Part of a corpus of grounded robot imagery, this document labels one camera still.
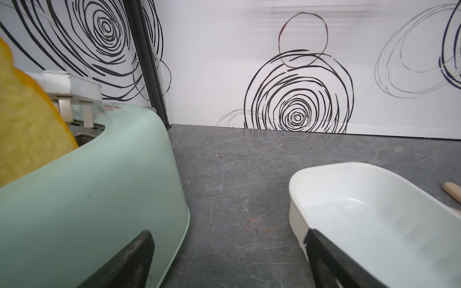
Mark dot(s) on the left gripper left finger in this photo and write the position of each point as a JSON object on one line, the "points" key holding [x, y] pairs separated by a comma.
{"points": [[129, 268]]}

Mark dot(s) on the green toaster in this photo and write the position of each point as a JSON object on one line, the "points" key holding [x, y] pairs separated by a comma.
{"points": [[64, 221]]}

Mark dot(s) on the white plastic storage box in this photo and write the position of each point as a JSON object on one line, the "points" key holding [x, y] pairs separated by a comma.
{"points": [[397, 232]]}

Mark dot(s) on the white toaster plug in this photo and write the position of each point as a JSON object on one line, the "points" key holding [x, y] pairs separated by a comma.
{"points": [[65, 90]]}

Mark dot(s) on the orange toast slice right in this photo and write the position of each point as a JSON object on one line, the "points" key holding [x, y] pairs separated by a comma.
{"points": [[33, 132]]}

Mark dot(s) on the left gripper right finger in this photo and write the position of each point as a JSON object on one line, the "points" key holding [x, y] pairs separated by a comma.
{"points": [[332, 268]]}

